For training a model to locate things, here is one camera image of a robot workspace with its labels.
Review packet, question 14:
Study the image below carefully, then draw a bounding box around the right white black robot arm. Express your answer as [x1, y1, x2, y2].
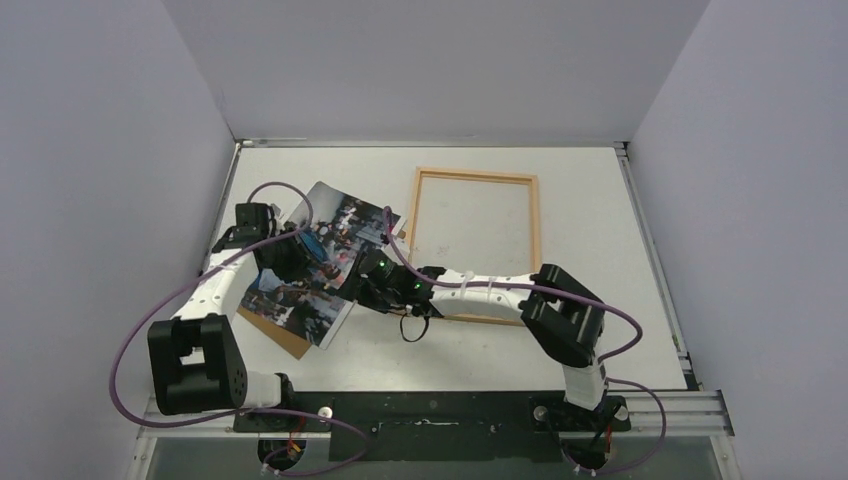
[339, 250, 630, 432]

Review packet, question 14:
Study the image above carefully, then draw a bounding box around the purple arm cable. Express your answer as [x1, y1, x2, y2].
[108, 181, 370, 478]
[381, 205, 668, 477]

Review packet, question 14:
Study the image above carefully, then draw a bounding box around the front aluminium black mounting rail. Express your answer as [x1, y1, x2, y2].
[129, 389, 741, 479]

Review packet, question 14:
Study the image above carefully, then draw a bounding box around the clear transparent plastic sheet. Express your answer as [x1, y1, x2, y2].
[414, 175, 535, 319]

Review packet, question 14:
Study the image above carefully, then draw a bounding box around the brown cardboard backing board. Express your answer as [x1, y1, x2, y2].
[236, 218, 408, 361]

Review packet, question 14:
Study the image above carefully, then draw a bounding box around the printed colour photo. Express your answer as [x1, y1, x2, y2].
[239, 182, 385, 358]

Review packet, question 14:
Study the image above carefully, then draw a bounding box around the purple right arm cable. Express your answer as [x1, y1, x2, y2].
[381, 205, 668, 477]

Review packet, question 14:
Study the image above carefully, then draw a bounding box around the light wooden picture frame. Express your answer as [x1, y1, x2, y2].
[401, 166, 542, 327]

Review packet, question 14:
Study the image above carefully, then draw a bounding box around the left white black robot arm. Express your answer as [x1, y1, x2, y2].
[147, 203, 313, 431]

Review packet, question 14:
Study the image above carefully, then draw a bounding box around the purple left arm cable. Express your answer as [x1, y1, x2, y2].
[108, 181, 370, 478]

